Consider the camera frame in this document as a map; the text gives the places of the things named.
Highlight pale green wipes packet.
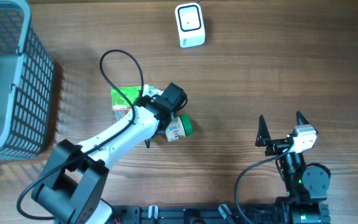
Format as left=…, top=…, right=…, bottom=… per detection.
left=142, top=85, right=163, bottom=96

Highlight white barcode scanner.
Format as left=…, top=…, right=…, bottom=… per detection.
left=175, top=2, right=206, bottom=49

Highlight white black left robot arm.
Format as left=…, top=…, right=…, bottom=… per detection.
left=28, top=93, right=186, bottom=223

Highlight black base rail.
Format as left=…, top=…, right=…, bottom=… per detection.
left=53, top=203, right=331, bottom=224

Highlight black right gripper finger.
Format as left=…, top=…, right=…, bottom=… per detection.
left=296, top=111, right=310, bottom=126
left=255, top=115, right=271, bottom=147

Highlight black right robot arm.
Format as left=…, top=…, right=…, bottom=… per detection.
left=255, top=111, right=331, bottom=224

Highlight green snack bag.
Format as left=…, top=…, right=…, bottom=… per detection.
left=111, top=86, right=141, bottom=124

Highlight grey plastic basket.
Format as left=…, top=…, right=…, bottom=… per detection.
left=0, top=1, right=55, bottom=160

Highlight green lid spice jar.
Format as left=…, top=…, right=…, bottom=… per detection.
left=165, top=114, right=193, bottom=142

